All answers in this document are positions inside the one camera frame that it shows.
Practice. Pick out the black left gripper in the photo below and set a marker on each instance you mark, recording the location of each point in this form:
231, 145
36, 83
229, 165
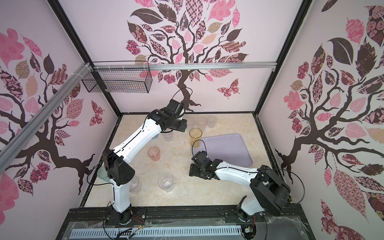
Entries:
182, 126

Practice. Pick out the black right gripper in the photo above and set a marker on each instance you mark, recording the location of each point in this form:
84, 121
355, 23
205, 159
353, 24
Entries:
193, 170

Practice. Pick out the amber plastic cup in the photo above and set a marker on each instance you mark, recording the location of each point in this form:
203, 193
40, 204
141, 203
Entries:
195, 136

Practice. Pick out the pink plastic cup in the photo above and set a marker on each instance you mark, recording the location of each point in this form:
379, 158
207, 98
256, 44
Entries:
154, 154

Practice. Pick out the clear glass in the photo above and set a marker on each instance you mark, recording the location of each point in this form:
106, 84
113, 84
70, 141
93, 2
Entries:
135, 185
166, 183

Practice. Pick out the teal dimpled plastic cup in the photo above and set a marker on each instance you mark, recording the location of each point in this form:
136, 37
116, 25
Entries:
102, 174

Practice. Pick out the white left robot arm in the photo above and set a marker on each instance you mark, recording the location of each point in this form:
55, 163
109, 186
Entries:
117, 161

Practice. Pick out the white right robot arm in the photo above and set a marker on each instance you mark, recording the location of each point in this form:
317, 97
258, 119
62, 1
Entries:
270, 192

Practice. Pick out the lilac plastic tray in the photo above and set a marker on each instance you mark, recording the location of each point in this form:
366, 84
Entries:
230, 148

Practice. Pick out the clear cup second row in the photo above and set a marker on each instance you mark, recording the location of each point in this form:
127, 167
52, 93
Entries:
168, 136

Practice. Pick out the clear faceted glass tumbler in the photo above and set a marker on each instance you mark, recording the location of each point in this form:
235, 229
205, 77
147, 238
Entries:
190, 122

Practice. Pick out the frosted dimpled clear cup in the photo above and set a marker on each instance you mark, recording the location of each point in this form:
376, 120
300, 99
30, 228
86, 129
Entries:
211, 121

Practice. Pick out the black wire mesh basket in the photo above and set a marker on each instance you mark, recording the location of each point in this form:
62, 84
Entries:
119, 77

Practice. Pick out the aluminium rail back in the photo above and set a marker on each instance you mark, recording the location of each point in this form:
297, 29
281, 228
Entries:
200, 66

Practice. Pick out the aluminium rail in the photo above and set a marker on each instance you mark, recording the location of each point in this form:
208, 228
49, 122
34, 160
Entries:
200, 66
12, 149

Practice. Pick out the white perforated cable duct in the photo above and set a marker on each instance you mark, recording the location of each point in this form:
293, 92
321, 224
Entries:
159, 233

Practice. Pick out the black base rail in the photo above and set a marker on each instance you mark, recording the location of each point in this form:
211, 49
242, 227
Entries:
156, 215

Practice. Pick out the black left corner post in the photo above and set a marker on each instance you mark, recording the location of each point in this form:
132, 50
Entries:
71, 32

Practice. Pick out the aluminium rail left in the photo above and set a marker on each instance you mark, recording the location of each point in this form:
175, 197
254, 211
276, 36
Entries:
12, 149

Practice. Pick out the black corner frame post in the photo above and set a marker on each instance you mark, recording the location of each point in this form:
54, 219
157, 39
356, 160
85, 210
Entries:
298, 22

